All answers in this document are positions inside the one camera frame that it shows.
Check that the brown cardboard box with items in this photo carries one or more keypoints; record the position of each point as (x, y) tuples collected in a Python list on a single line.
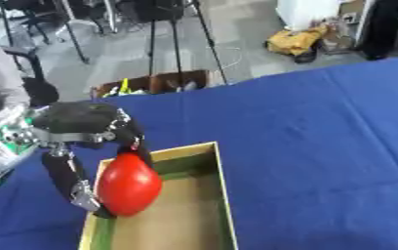
[(157, 83)]

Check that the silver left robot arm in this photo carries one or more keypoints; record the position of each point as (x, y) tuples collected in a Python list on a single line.
[(0, 143)]

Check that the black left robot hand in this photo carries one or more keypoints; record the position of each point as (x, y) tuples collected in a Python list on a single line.
[(77, 118)]

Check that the tan cardboard box green inside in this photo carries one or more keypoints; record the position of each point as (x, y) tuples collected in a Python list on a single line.
[(174, 208)]

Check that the black office chair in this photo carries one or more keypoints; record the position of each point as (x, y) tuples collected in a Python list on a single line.
[(32, 18)]

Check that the yellow bag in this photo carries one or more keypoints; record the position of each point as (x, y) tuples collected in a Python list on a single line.
[(294, 41)]

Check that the red toy fruit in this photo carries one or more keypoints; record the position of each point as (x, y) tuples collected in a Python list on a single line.
[(129, 185)]

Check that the person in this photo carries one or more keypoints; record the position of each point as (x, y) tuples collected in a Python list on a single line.
[(383, 27), (0, 78)]

